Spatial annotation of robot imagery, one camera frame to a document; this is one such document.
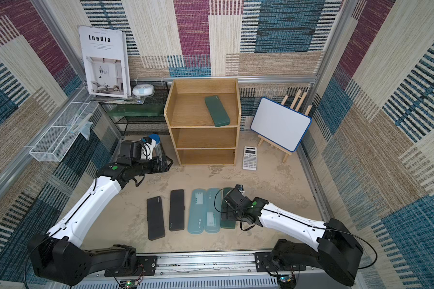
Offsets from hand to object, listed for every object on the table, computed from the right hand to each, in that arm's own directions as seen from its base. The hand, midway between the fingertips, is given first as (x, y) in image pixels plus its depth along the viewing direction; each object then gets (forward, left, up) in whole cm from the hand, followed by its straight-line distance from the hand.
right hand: (230, 211), depth 83 cm
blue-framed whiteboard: (+44, -29, +12) cm, 54 cm away
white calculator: (+31, -13, -3) cm, 34 cm away
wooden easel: (+37, -28, +2) cm, 46 cm away
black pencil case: (-2, +35, -3) cm, 35 cm away
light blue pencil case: (+2, +16, -5) cm, 16 cm away
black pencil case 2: (-2, +25, -3) cm, 25 cm away
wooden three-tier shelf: (+31, +15, +13) cm, 37 cm away
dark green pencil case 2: (+37, +5, +27) cm, 46 cm away
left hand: (+16, +29, +17) cm, 37 cm away
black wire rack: (+57, +60, +2) cm, 83 cm away
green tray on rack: (+49, +49, +20) cm, 72 cm away
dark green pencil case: (-5, 0, -4) cm, 6 cm away
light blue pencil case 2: (+5, +8, -7) cm, 12 cm away
